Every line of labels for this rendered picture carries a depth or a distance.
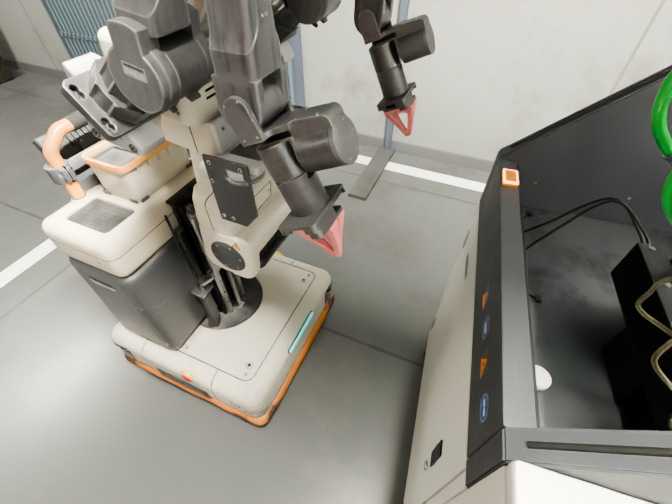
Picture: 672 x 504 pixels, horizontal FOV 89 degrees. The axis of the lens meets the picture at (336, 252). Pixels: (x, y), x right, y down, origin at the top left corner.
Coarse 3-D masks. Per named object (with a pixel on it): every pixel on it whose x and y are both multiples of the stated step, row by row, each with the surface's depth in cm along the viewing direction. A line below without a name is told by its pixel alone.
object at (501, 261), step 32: (512, 160) 81; (512, 192) 72; (480, 224) 86; (512, 224) 65; (480, 256) 77; (512, 256) 60; (480, 288) 69; (512, 288) 55; (480, 320) 63; (512, 320) 51; (480, 352) 58; (512, 352) 48; (480, 384) 54; (512, 384) 44; (512, 416) 42
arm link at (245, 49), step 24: (216, 0) 32; (240, 0) 32; (264, 0) 33; (216, 24) 34; (240, 24) 33; (264, 24) 34; (216, 48) 35; (240, 48) 34; (264, 48) 36; (216, 72) 37; (240, 72) 36; (264, 72) 37; (216, 96) 39; (240, 96) 38; (264, 96) 39; (288, 96) 43; (264, 120) 40
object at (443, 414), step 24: (456, 288) 100; (456, 312) 91; (432, 336) 131; (456, 336) 83; (432, 360) 116; (456, 360) 77; (432, 384) 104; (456, 384) 71; (432, 408) 94; (456, 408) 66; (432, 432) 86; (456, 432) 62; (432, 456) 77; (456, 456) 58; (408, 480) 107; (432, 480) 73
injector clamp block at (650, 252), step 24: (624, 264) 60; (648, 264) 55; (624, 288) 59; (648, 288) 53; (624, 312) 57; (648, 312) 52; (624, 336) 56; (648, 336) 51; (624, 360) 55; (648, 360) 50; (624, 384) 53; (648, 384) 48; (648, 408) 53
